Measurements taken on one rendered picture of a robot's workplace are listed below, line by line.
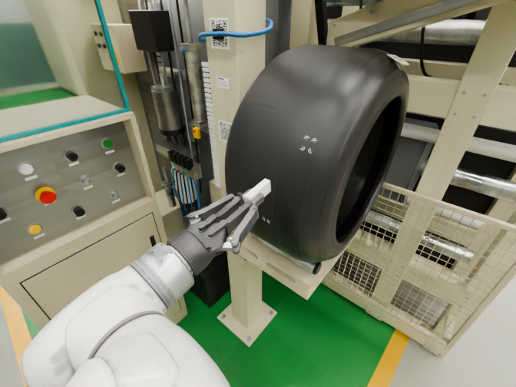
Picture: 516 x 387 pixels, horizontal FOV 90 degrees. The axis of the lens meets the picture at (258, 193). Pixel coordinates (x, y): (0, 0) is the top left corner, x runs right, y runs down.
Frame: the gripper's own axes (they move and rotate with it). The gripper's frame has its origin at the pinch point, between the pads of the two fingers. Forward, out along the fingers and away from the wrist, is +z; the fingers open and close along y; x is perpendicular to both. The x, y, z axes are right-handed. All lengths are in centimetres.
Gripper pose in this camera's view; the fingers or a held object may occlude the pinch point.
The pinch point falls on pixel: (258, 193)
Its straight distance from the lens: 53.5
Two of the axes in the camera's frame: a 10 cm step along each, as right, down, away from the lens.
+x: 0.9, 7.6, 6.5
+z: 6.4, -5.5, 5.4
